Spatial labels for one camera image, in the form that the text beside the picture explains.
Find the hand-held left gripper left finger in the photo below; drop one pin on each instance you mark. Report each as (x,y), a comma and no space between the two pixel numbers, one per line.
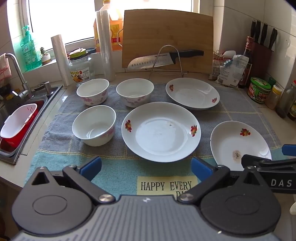
(91,167)

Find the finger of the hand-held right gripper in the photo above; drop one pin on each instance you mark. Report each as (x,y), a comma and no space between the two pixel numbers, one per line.
(254,160)
(289,150)

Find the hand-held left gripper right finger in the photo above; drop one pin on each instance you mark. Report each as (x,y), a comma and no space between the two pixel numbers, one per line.
(201,169)

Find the white plate red flower print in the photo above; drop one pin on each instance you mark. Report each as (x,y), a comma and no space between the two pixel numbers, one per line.
(159,135)
(231,143)
(192,92)

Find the white bowl pink floral print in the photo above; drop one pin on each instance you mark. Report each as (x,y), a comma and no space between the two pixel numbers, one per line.
(92,125)
(92,92)
(135,89)

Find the grey blue checked dish towel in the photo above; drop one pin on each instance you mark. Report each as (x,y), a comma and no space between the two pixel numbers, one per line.
(120,169)

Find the clear glass bottle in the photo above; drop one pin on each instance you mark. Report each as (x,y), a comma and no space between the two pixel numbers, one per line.
(285,102)

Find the yellow-lid spice jar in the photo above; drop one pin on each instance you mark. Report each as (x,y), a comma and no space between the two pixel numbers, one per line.
(272,99)

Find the green-lid sauce jar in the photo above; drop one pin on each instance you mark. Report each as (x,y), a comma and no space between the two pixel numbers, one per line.
(257,92)

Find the red plastic basin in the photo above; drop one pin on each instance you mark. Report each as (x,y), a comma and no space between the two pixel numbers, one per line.
(13,144)

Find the white plastic colander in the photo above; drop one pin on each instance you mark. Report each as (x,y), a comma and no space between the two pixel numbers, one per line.
(16,122)

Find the steel sink knob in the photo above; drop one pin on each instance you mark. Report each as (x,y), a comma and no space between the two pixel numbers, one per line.
(48,89)

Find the dark brown knife block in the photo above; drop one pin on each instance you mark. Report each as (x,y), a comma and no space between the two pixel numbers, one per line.
(261,62)

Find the crumpled white food bag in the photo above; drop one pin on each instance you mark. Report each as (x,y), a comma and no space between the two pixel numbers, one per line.
(233,69)

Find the glass jar yellow-green lid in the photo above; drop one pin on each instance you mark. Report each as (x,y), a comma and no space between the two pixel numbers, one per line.
(81,74)

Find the red white food bag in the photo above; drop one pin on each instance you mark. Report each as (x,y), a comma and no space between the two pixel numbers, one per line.
(216,68)

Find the dark soy sauce bottle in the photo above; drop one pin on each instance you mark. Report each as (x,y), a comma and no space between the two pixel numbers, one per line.
(247,58)

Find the steel sink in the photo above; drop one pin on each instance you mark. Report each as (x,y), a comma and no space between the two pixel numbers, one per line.
(9,104)

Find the white plastic bottle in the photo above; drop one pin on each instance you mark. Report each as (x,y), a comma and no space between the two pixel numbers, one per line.
(228,54)

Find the short plastic wrap roll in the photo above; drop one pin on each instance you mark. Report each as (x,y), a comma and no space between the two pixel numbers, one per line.
(60,60)

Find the small potted plant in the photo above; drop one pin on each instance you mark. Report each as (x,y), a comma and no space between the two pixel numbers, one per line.
(45,58)

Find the tall plastic wrap roll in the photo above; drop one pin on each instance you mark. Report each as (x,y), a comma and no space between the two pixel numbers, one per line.
(106,46)

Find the steel faucet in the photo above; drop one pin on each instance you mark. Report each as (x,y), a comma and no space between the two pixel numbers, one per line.
(17,67)

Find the green dish soap bottle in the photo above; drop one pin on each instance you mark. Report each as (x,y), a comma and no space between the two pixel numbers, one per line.
(30,51)

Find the red white checked cloth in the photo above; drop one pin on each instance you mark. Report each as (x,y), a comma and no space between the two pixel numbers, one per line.
(4,67)

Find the orange cooking oil bottle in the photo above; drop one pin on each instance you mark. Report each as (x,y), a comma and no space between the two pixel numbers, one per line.
(115,32)

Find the bamboo cutting board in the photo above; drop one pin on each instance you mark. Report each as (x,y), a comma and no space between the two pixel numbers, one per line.
(161,30)

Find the window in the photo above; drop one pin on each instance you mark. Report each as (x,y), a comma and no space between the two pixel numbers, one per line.
(57,18)

